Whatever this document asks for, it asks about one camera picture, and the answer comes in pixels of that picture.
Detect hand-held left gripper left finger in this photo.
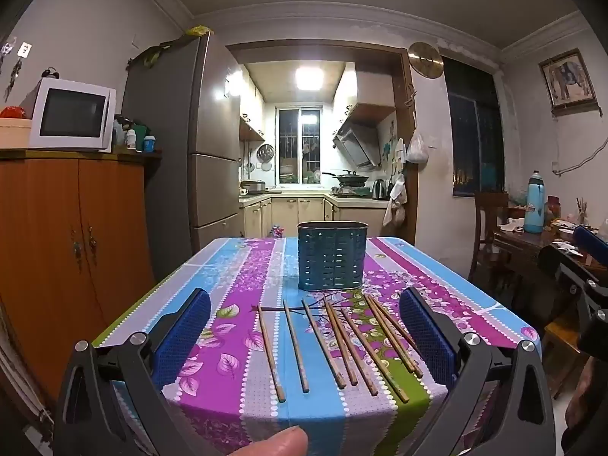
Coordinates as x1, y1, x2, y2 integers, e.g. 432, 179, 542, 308
53, 288, 212, 456

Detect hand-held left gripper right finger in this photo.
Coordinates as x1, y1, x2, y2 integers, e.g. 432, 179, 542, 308
399, 287, 556, 456

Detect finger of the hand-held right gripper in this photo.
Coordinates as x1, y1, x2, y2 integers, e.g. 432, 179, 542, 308
572, 225, 608, 261
537, 244, 603, 291

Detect set of wooden chopsticks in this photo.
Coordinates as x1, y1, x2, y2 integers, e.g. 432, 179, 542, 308
257, 294, 424, 404

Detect blue perforated utensil holder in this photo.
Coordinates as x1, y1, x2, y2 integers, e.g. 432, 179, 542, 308
297, 221, 369, 292

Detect person's right forearm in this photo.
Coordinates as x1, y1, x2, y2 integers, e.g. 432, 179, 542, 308
564, 355, 608, 456

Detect wooden stool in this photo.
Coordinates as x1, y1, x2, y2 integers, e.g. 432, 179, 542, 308
543, 320, 586, 401

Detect dark wooden side table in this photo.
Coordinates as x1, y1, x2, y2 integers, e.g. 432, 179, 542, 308
493, 221, 608, 324

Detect blue thermos bottle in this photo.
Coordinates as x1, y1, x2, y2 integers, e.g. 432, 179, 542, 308
523, 169, 546, 235

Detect floral striped tablecloth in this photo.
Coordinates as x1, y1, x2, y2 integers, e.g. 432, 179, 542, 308
92, 236, 542, 456

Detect dark wooden chair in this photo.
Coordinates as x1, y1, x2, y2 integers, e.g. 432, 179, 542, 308
467, 192, 512, 291

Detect hanging kitchen cloths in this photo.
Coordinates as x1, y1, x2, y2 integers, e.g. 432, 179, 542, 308
383, 173, 409, 228

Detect orange wooden cabinet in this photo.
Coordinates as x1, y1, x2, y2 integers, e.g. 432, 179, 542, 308
0, 149, 158, 395

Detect dark barred window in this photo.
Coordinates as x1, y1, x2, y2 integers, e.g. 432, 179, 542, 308
442, 56, 505, 198

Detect beige kitchen base cabinets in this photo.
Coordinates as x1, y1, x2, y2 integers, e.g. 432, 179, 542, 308
239, 194, 391, 239

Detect framed elephant picture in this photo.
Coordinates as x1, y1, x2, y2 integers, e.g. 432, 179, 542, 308
538, 48, 599, 116

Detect black wok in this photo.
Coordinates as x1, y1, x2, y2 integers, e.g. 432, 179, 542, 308
321, 169, 371, 186

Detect grey refrigerator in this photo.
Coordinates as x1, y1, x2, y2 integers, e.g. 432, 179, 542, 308
121, 32, 244, 269

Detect white hanging plastic bag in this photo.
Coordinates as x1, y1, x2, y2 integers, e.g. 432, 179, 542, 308
405, 127, 430, 165

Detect steel range hood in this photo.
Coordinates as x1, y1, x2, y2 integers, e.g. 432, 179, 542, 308
332, 120, 381, 170

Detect kitchen window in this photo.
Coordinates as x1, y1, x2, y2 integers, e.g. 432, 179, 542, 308
275, 106, 325, 185

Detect white microwave oven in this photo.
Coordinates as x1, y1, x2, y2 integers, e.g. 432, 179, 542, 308
28, 78, 117, 154

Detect cream box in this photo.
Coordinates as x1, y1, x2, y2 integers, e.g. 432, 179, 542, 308
0, 117, 33, 149

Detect green cloth on refrigerator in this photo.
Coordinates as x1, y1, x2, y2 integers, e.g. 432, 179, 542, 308
125, 42, 173, 70

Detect kitchen ceiling light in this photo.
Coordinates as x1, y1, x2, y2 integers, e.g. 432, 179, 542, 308
294, 66, 327, 91

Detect white wall cable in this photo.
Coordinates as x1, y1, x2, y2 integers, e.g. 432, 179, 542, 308
550, 118, 608, 175

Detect wall cabinet with handles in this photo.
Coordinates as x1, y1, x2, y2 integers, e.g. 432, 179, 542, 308
238, 89, 266, 143

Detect gold wall clock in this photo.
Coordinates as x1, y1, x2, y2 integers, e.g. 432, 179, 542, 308
408, 41, 445, 79

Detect wall cabinet above hood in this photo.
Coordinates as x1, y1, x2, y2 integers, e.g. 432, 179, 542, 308
332, 63, 398, 125

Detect hanging wall ornament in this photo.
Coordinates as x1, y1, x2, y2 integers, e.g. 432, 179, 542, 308
0, 35, 22, 101

